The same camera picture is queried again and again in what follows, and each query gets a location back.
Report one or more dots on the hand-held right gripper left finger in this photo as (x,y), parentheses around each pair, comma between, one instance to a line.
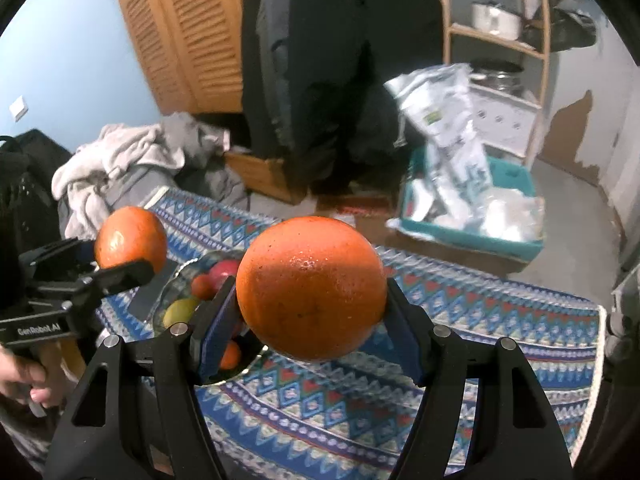
(220,330)

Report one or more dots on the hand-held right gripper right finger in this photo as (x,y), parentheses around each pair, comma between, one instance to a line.
(405,335)

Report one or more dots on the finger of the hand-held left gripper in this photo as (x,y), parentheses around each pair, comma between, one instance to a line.
(55,256)
(120,275)

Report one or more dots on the small orange-red tomato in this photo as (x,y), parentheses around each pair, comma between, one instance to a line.
(202,286)
(231,355)

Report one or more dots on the orange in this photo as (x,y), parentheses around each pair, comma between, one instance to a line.
(310,285)
(131,235)

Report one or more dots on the yellow-green pear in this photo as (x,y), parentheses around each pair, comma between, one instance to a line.
(179,311)

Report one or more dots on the glass bowl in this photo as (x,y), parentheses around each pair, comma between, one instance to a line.
(167,290)

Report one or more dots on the large red apple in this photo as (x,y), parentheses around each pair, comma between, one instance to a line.
(223,268)

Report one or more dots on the person's left hand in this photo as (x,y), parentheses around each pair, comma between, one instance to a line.
(25,375)

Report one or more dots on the black bag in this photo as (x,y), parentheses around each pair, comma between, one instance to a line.
(27,195)

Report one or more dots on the blue patterned tablecloth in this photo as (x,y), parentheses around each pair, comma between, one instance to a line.
(475,320)

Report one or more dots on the beige cloth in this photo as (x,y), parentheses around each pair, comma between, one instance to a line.
(115,152)

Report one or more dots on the grey garment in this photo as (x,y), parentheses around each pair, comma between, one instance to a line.
(210,160)

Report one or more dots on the clear plastic bags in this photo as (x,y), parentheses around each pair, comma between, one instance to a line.
(510,217)

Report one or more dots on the wooden box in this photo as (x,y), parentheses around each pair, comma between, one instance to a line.
(262,172)

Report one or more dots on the teal plastic crate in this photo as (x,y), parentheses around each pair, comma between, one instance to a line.
(510,177)

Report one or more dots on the white printed bag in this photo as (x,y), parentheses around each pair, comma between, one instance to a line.
(445,125)

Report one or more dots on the grey shelf unit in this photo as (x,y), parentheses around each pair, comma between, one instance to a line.
(622,310)

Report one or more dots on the white patterned box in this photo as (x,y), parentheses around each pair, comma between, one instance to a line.
(505,116)

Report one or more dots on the wooden louvered door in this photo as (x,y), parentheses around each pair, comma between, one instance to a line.
(185,35)

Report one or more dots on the steel pot with dark lid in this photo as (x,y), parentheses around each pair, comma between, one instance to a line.
(495,77)

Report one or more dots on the dark hanging coat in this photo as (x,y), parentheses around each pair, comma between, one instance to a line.
(325,70)

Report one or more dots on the wooden shelf rack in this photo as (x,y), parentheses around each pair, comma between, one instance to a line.
(542,35)

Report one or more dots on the dark pan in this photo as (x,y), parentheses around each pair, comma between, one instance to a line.
(565,27)

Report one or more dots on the white light switch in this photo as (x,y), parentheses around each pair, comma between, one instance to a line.
(19,106)

